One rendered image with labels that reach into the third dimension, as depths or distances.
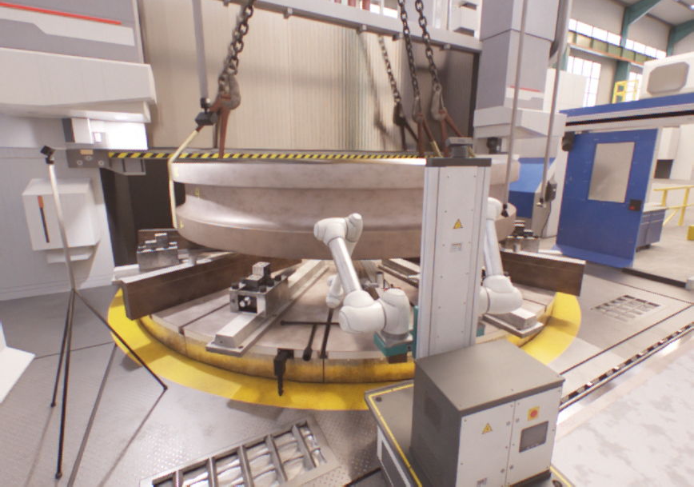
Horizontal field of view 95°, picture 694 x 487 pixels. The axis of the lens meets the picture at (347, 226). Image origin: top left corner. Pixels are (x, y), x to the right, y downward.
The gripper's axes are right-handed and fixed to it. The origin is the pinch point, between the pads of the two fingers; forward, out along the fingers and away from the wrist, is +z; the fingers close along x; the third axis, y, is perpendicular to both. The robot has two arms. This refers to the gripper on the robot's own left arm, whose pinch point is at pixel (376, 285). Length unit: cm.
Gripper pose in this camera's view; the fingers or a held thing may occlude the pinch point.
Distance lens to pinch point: 243.4
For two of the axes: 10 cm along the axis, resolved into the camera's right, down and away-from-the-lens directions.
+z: 9.7, 0.5, -2.5
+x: -2.6, 2.0, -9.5
